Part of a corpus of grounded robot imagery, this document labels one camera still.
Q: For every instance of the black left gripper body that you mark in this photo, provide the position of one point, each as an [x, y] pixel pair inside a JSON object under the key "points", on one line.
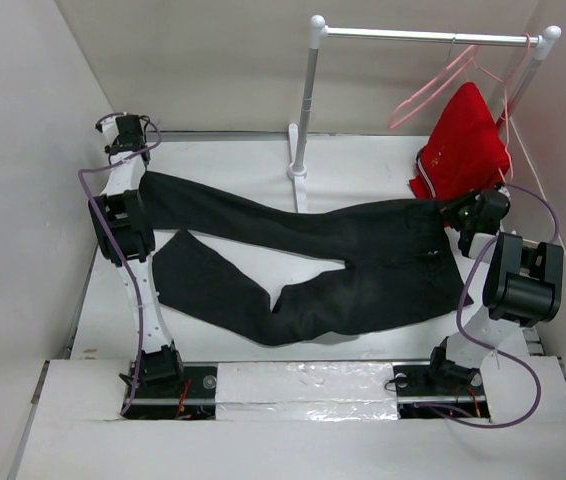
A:
{"points": [[107, 148]]}

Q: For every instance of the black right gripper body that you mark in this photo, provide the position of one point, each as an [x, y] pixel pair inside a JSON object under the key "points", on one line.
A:
{"points": [[468, 220]]}

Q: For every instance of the pink plastic hanger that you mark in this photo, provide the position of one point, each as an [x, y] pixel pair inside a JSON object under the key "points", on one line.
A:
{"points": [[432, 89]]}

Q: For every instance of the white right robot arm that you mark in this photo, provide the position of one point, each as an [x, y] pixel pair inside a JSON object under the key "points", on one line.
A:
{"points": [[523, 285]]}

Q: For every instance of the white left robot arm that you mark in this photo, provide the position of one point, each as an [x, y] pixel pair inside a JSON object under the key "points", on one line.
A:
{"points": [[126, 239]]}

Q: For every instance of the pink hanger holding shorts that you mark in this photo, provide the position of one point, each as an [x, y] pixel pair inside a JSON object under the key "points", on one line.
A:
{"points": [[512, 84]]}

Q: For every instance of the red shorts with stripes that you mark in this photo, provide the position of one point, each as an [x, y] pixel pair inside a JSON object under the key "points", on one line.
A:
{"points": [[464, 151]]}

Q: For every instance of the white clothes rack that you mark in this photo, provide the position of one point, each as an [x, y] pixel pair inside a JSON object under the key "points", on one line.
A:
{"points": [[320, 30]]}

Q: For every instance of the silver front rail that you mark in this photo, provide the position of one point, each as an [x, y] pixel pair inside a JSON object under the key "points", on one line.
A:
{"points": [[275, 383]]}

